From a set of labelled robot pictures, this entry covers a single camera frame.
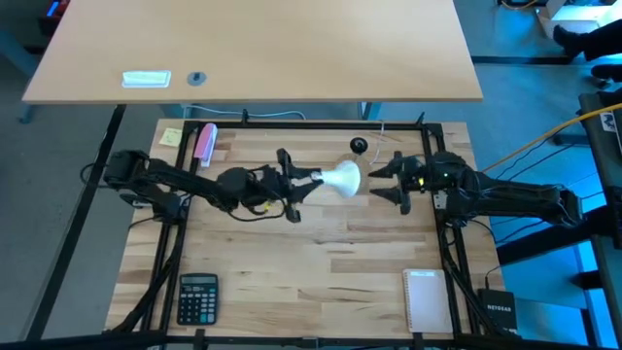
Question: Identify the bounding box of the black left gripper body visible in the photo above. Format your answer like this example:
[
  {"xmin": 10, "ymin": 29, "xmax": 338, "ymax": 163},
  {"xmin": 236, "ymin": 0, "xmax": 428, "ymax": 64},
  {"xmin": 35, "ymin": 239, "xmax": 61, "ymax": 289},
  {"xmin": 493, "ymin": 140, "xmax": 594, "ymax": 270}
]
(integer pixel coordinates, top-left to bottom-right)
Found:
[{"xmin": 245, "ymin": 164, "xmax": 295, "ymax": 205}]

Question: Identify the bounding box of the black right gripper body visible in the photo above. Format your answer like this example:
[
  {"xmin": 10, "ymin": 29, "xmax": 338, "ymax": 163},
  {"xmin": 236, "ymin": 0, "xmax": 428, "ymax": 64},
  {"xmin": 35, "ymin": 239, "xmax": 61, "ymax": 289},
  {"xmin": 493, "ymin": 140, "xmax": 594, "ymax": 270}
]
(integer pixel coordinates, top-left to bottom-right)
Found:
[{"xmin": 398, "ymin": 154, "xmax": 446, "ymax": 205}]

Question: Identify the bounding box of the white lightbulb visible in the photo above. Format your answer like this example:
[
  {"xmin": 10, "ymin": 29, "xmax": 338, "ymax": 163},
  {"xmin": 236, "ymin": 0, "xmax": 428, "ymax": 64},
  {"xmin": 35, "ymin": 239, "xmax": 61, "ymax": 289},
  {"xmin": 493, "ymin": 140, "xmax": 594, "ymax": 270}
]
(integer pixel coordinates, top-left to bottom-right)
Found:
[{"xmin": 310, "ymin": 159, "xmax": 363, "ymax": 199}]

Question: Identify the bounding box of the white spiral notebook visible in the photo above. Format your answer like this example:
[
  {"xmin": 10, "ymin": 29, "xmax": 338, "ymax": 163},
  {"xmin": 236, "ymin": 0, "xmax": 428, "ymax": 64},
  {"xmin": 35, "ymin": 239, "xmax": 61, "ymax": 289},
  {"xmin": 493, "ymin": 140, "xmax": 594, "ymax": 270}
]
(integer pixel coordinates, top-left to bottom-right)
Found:
[{"xmin": 401, "ymin": 268, "xmax": 454, "ymax": 334}]

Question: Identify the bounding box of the yellow sticky note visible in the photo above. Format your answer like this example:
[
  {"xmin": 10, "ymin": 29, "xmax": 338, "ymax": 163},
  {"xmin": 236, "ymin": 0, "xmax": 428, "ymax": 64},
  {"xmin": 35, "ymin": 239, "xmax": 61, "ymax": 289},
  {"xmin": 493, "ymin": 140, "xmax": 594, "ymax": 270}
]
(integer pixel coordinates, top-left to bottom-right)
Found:
[{"xmin": 158, "ymin": 127, "xmax": 184, "ymax": 148}]

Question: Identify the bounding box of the light wooden desk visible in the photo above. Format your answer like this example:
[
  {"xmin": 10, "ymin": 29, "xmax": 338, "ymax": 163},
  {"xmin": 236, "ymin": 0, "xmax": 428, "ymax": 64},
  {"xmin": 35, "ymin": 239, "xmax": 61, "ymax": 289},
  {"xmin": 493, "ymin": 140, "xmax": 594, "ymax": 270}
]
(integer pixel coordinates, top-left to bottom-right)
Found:
[{"xmin": 21, "ymin": 0, "xmax": 485, "ymax": 105}]

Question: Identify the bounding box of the black calculator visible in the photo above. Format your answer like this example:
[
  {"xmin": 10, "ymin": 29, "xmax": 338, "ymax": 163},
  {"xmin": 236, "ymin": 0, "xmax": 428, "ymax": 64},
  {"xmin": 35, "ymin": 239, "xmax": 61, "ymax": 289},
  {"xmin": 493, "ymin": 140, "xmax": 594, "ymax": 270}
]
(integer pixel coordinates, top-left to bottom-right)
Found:
[{"xmin": 176, "ymin": 272, "xmax": 220, "ymax": 326}]

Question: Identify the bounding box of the black rig beam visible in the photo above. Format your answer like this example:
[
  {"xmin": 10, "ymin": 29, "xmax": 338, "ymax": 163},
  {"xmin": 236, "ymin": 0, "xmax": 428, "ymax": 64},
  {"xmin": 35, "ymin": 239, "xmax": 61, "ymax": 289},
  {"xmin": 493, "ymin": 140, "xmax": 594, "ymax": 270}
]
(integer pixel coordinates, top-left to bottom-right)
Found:
[
  {"xmin": 26, "ymin": 104, "xmax": 127, "ymax": 341},
  {"xmin": 0, "ymin": 330, "xmax": 622, "ymax": 350},
  {"xmin": 495, "ymin": 206, "xmax": 622, "ymax": 266}
]

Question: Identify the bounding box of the person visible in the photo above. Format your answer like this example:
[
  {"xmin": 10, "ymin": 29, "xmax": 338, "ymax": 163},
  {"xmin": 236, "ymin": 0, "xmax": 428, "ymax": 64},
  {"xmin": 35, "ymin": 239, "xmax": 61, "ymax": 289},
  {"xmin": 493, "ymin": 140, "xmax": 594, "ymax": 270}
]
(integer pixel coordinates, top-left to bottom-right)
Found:
[{"xmin": 552, "ymin": 18, "xmax": 622, "ymax": 82}]

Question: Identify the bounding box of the white box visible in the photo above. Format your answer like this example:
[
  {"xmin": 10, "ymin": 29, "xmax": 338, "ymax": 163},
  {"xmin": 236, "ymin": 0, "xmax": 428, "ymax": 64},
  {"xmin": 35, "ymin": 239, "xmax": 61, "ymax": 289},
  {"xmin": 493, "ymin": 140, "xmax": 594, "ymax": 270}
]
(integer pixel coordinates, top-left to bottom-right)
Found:
[{"xmin": 536, "ymin": 0, "xmax": 622, "ymax": 38}]

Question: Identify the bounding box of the white lamp cord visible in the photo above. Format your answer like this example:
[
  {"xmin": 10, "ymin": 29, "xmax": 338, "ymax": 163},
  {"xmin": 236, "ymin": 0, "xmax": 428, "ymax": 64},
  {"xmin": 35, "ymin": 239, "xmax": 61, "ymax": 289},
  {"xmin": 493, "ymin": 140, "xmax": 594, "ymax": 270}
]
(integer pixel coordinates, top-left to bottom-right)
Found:
[{"xmin": 369, "ymin": 121, "xmax": 386, "ymax": 165}]

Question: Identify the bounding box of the black aluminium table frame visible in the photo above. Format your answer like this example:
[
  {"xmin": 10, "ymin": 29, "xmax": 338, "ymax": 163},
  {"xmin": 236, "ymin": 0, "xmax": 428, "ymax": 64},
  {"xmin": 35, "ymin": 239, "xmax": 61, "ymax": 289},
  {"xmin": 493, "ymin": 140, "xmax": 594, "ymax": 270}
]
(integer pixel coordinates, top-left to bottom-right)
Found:
[{"xmin": 104, "ymin": 110, "xmax": 524, "ymax": 349}]

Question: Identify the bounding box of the yellow cable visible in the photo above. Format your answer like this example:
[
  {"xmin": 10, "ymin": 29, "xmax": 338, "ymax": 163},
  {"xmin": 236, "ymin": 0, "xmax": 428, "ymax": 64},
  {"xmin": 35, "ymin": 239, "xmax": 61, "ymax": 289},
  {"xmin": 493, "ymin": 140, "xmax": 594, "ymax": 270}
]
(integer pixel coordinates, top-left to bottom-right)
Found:
[{"xmin": 480, "ymin": 101, "xmax": 622, "ymax": 174}]

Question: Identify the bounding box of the black network switch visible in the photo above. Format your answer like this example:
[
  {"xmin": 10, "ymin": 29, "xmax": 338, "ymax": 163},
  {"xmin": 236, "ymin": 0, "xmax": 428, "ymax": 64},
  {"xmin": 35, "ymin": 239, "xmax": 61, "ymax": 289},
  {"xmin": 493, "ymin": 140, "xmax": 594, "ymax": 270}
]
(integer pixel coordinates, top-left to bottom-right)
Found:
[{"xmin": 476, "ymin": 288, "xmax": 518, "ymax": 334}]

